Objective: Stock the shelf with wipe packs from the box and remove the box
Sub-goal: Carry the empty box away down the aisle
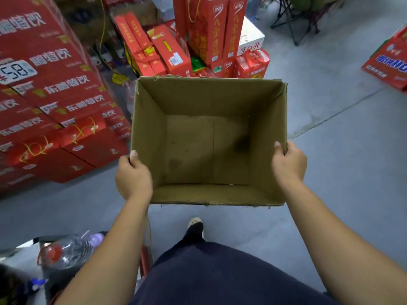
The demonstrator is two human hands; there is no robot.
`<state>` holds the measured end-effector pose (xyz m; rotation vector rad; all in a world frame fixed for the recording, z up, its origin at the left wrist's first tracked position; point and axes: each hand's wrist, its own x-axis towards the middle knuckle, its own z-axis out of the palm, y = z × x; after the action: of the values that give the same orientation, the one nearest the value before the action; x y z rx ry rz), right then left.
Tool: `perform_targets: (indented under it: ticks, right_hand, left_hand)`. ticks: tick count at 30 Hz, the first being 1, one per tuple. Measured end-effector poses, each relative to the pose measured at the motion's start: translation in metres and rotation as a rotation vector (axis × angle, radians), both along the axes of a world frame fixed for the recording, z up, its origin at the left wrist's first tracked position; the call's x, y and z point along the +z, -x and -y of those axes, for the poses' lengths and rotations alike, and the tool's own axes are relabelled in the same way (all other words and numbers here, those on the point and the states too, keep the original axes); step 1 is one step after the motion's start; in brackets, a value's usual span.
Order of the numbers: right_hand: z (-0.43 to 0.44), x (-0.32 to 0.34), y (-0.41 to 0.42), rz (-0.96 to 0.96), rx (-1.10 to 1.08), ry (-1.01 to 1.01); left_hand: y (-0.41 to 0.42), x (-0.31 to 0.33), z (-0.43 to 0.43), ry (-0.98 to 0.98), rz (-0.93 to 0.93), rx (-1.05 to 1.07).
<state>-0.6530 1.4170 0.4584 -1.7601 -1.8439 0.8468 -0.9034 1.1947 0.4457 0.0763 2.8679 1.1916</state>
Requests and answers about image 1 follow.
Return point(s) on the stack of red drink cartons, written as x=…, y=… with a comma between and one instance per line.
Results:
x=51, y=123

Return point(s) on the white cardboard carton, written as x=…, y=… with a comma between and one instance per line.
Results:
x=251, y=36

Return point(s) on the red blue carton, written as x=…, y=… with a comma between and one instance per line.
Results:
x=388, y=63

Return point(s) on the person's right forearm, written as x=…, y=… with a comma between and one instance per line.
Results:
x=343, y=244

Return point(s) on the brown cardboard box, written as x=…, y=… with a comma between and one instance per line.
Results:
x=203, y=143

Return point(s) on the white price sign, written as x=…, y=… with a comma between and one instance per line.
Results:
x=16, y=71

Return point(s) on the tall red gift box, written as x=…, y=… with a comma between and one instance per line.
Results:
x=235, y=25
x=207, y=28

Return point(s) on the black cart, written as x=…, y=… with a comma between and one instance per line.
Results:
x=25, y=282

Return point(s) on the black folding metal stand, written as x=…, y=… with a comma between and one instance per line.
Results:
x=305, y=15

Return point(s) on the person's right hand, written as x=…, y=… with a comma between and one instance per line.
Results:
x=289, y=165

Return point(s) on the pile of red yellow boxes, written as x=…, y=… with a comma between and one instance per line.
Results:
x=159, y=50

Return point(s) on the person's left hand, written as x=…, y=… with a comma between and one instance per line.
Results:
x=135, y=181

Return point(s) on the person's black trousers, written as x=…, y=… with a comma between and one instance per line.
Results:
x=229, y=276

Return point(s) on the person's left cream clog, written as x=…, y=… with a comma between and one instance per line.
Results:
x=195, y=221

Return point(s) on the clear bottle red cap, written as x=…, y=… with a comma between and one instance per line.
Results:
x=70, y=251

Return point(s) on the small red carton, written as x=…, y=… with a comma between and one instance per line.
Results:
x=253, y=63

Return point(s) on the person's left forearm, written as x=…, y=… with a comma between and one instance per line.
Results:
x=108, y=257

